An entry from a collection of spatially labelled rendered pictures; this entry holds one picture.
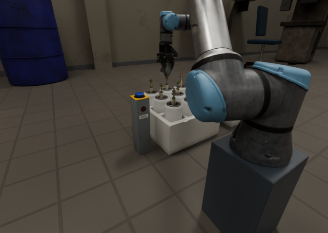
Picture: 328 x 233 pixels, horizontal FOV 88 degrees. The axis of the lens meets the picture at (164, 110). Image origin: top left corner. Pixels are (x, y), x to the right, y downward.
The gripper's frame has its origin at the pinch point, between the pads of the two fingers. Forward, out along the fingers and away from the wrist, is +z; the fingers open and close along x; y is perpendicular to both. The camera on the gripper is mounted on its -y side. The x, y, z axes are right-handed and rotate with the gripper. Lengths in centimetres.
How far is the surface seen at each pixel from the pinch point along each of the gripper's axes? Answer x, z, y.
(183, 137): 23.5, 26.6, 23.6
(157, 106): 5.4, 12.9, 21.1
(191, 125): 25.6, 20.5, 19.4
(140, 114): 6.6, 10.9, 38.4
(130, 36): -173, -17, -172
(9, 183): -31, 34, 82
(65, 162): -23, 34, 63
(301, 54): 119, 15, -377
